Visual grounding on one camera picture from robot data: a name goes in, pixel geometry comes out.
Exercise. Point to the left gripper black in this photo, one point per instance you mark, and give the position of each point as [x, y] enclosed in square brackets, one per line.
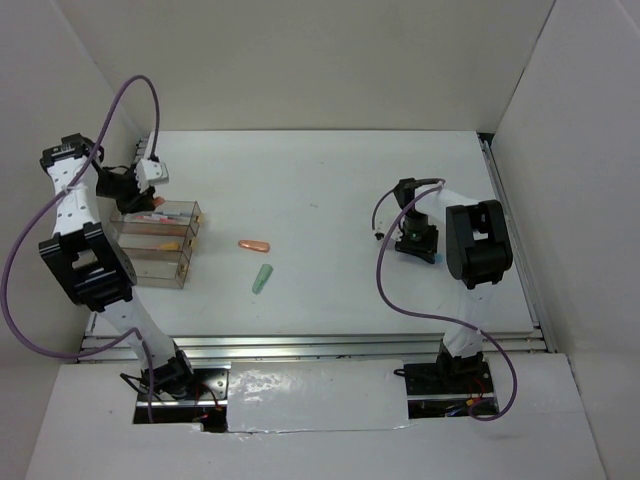
[139, 201]

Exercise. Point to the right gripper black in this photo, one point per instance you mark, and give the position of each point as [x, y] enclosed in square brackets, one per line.
[426, 250]

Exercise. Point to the orange thin pen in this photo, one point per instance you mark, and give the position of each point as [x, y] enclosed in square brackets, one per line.
[161, 217]

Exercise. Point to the orange pink highlighter marker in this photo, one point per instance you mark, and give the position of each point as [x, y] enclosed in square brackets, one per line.
[169, 246]

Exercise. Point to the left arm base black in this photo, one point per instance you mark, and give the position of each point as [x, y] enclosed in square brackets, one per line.
[203, 402]

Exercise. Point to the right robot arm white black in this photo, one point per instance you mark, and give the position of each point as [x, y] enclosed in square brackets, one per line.
[477, 253]

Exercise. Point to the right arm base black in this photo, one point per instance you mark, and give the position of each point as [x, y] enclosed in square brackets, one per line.
[429, 396]

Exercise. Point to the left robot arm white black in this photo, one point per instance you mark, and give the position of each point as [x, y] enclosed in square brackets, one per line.
[90, 265]

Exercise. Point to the clear drawer organizer far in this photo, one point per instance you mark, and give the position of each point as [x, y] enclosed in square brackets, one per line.
[123, 223]

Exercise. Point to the clear drawer organizer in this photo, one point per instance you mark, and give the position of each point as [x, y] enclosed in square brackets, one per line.
[123, 223]
[138, 246]
[160, 269]

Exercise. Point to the clear drawer organizer middle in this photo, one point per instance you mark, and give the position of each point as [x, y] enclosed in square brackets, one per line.
[138, 246]

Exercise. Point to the clear drawer organizer near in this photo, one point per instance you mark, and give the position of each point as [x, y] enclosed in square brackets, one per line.
[160, 269]

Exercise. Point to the green translucent cap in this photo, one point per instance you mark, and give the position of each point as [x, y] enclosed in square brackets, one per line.
[262, 278]

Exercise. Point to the white foil sheet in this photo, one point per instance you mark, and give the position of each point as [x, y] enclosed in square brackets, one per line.
[321, 396]

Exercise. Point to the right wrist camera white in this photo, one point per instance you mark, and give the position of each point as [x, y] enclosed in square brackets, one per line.
[382, 226]

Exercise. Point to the aluminium frame rail front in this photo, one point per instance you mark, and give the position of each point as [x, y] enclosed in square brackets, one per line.
[223, 348]

